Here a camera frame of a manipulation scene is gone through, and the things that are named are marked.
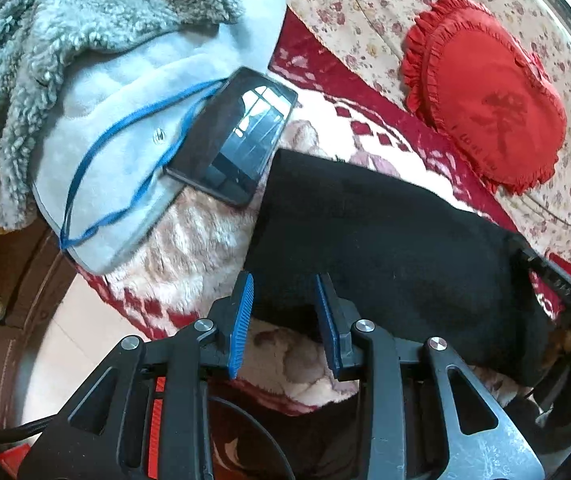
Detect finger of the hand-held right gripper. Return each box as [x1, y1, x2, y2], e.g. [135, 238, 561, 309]
[508, 234, 571, 327]

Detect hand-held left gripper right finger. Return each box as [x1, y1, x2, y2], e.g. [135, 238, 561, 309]
[314, 274, 546, 480]

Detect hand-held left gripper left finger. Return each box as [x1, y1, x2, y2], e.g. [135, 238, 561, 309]
[20, 272, 255, 480]

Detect black pants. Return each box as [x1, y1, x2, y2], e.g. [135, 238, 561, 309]
[242, 149, 571, 386]

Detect red and white plush blanket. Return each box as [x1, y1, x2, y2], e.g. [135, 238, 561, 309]
[72, 10, 571, 417]

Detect black smartphone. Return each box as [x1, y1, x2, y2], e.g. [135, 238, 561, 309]
[162, 66, 299, 208]

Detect large red heart pillow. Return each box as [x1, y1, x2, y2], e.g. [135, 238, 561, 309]
[399, 0, 567, 196]

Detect light blue fleece jacket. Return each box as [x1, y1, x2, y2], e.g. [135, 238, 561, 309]
[0, 0, 287, 276]

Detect floral quilt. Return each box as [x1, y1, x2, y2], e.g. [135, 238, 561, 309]
[280, 0, 571, 271]

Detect blue cord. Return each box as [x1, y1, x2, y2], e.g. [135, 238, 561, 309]
[59, 79, 227, 252]

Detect brown wooden bed frame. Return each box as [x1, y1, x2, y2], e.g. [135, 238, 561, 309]
[0, 204, 82, 431]

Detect black cable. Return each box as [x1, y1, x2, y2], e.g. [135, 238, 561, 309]
[0, 407, 68, 447]

